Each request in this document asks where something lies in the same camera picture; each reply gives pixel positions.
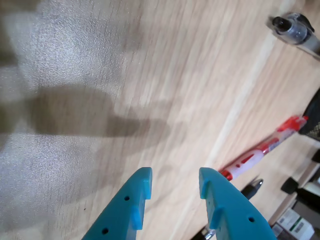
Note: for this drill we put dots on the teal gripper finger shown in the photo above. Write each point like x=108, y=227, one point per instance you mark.
x=120, y=215
x=235, y=220

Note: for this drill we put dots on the black pen silver tip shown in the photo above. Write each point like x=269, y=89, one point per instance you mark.
x=253, y=188

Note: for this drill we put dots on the red white grip pen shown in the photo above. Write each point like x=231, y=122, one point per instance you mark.
x=250, y=158

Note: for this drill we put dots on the grey grip clear pen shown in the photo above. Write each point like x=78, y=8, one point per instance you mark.
x=295, y=32

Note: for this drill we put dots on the black mesh pen holder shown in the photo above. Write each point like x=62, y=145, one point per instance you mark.
x=313, y=117

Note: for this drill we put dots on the white box green label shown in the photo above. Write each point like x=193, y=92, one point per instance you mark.
x=290, y=216

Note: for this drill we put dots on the black clamp foot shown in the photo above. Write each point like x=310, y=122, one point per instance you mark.
x=317, y=156
x=290, y=185

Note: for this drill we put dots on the white barcode box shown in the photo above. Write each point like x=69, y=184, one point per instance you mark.
x=302, y=228

